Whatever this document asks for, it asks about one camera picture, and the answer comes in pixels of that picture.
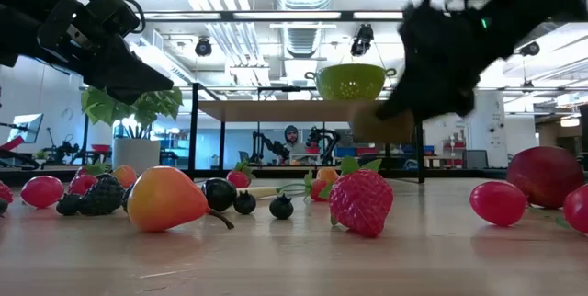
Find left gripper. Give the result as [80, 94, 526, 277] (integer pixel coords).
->
[13, 0, 175, 106]

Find dark red pomegranate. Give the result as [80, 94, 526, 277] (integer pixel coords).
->
[506, 145, 587, 210]

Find large blackberry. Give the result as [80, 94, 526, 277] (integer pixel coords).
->
[77, 174, 126, 217]

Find knife with cream handle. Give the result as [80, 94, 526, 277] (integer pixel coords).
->
[236, 184, 307, 199]

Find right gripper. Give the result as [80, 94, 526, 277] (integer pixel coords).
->
[376, 1, 511, 121]

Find red cherry tomato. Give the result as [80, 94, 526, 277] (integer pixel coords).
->
[20, 175, 65, 210]
[562, 184, 588, 236]
[469, 180, 528, 228]

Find small blackberry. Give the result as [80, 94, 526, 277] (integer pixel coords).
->
[55, 193, 84, 217]

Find large red strawberry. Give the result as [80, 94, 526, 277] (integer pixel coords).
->
[328, 155, 395, 240]

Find dark blueberry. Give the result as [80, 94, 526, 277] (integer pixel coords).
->
[232, 189, 258, 216]
[268, 193, 295, 221]

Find computer monitor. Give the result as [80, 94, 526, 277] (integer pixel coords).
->
[7, 112, 45, 145]

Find black overhead light bar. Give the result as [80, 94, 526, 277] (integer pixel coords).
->
[141, 9, 405, 23]

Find dark round plum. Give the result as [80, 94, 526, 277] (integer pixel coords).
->
[201, 177, 239, 213]

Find grey box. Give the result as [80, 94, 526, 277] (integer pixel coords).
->
[461, 149, 490, 170]

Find wooden shelf with black frame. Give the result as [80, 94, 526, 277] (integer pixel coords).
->
[187, 81, 424, 185]

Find person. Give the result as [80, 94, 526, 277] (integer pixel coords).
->
[280, 124, 308, 165]

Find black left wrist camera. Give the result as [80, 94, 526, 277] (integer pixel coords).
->
[85, 0, 141, 38]

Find green plastic colander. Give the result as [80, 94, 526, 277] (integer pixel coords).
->
[304, 63, 397, 101]

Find green leafy plant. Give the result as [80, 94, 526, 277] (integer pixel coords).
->
[81, 85, 184, 139]

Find yellow orange pear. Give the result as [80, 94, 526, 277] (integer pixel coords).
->
[127, 165, 235, 233]

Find white plant pot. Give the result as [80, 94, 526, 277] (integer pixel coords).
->
[111, 137, 162, 176]

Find small orange fruit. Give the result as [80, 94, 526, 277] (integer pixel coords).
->
[111, 165, 139, 190]
[315, 167, 341, 186]

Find black ceiling camera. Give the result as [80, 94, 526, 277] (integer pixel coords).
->
[194, 36, 214, 58]
[519, 40, 542, 58]
[349, 23, 375, 58]

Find brown green kiwi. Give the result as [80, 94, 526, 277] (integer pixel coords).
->
[352, 102, 414, 144]

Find white round column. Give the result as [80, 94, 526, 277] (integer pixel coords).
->
[463, 91, 508, 168]

